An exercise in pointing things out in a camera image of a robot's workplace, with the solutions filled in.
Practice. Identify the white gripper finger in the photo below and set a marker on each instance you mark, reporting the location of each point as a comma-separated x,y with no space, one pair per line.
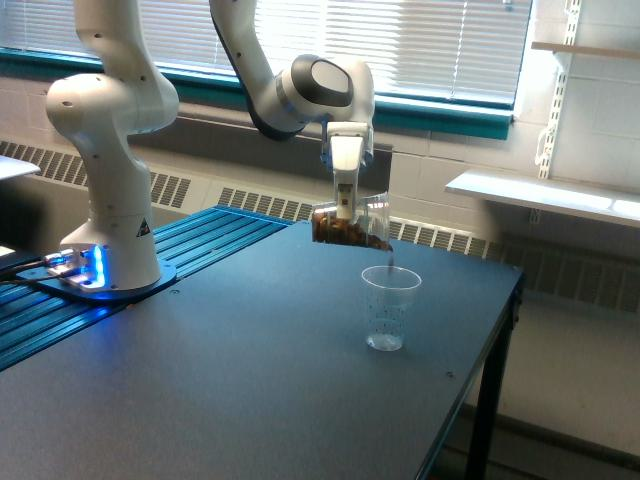
345,200

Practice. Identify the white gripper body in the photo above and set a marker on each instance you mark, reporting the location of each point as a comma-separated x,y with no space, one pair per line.
348,146

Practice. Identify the clear cup with brown pellets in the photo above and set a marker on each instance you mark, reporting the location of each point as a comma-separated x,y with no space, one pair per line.
369,226

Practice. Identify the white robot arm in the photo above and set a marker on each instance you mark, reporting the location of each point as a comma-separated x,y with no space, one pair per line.
114,249

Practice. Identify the clear plastic cup on table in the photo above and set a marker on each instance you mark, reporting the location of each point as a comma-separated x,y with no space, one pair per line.
389,292

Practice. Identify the white window blinds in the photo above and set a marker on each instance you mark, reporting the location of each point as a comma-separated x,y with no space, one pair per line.
460,51

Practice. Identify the baseboard radiator heater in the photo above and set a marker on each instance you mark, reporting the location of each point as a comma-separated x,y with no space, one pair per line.
551,269

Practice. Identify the black table leg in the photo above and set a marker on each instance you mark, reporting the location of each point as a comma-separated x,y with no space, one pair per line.
489,393

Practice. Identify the white desk corner at left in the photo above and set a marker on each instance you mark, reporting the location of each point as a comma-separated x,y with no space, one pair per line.
12,168

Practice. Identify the wooden upper wall shelf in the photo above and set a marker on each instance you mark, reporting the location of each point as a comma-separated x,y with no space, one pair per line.
585,50

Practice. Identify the white shelf bracket rail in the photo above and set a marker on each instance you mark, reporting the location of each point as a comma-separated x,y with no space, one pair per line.
563,57

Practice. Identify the white lower wall shelf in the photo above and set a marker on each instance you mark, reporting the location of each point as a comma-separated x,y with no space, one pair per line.
573,199

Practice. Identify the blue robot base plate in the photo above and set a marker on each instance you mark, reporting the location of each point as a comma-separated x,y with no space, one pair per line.
66,290

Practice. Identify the blue aluminium rail frame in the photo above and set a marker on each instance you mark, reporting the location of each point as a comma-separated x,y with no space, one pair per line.
35,316

